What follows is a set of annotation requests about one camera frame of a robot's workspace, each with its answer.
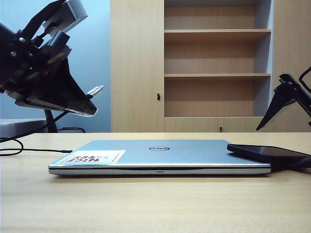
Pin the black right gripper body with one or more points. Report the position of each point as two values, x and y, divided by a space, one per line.
296 89

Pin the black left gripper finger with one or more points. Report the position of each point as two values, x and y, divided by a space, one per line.
73 108
68 87

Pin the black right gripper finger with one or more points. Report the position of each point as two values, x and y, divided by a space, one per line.
277 106

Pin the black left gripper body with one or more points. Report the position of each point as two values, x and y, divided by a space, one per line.
43 63

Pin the black smartphone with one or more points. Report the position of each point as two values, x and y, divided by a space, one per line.
267 151

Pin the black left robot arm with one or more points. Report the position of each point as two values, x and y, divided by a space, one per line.
7 53

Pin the black office chair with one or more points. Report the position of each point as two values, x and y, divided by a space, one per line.
51 123

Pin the grey side table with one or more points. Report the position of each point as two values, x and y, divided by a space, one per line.
24 126

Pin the black cabinet door key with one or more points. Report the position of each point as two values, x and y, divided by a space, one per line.
158 96
220 128

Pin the light wooden shelf cabinet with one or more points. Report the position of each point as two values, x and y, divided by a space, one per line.
136 72

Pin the silver Dell laptop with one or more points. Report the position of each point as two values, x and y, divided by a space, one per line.
194 155

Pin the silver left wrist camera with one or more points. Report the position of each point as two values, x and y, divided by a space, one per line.
73 12

